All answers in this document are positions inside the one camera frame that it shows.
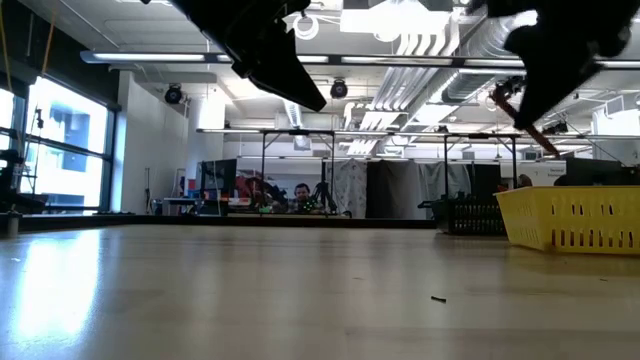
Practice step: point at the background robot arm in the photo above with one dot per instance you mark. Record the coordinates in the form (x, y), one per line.
(265, 192)
(325, 195)

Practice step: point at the white patterned curtain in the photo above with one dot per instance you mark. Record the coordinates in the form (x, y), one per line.
(352, 185)

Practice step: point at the window with dark frame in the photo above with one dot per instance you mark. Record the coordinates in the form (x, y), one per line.
(107, 150)

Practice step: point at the small black crayon fragment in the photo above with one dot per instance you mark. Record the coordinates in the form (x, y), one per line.
(438, 299)

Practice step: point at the orange crayon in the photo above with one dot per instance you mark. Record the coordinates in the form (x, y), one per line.
(537, 135)

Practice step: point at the black round overhead camera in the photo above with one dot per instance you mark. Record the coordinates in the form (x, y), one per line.
(339, 90)

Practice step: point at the black computer monitor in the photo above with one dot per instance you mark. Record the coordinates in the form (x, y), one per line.
(220, 177)
(595, 172)

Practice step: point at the black plastic basket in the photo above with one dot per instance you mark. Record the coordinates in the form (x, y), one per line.
(470, 217)

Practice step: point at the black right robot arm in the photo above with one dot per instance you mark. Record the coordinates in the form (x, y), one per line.
(575, 10)

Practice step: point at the silver ventilation duct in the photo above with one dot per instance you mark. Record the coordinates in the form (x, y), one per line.
(480, 45)

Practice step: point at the black background rig frame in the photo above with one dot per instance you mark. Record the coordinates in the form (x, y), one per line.
(263, 165)
(446, 160)

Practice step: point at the small grey cylinder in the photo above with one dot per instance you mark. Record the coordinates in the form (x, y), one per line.
(12, 223)

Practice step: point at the white ceiling unit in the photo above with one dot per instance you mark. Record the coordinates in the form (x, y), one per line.
(395, 20)

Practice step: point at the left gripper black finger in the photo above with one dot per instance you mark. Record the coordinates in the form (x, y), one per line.
(280, 82)
(300, 75)

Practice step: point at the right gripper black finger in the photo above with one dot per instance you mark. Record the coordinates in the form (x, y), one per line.
(535, 90)
(565, 80)

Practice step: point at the yellow plastic basket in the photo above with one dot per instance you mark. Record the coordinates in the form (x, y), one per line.
(570, 220)

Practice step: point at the black aluminium table frame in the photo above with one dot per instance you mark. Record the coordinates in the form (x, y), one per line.
(250, 221)

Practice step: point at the overhead light bar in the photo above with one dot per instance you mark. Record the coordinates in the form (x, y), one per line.
(400, 60)

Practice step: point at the dark curtain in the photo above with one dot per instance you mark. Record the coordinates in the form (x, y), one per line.
(395, 190)

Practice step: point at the person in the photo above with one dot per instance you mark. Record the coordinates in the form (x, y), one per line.
(524, 180)
(302, 197)

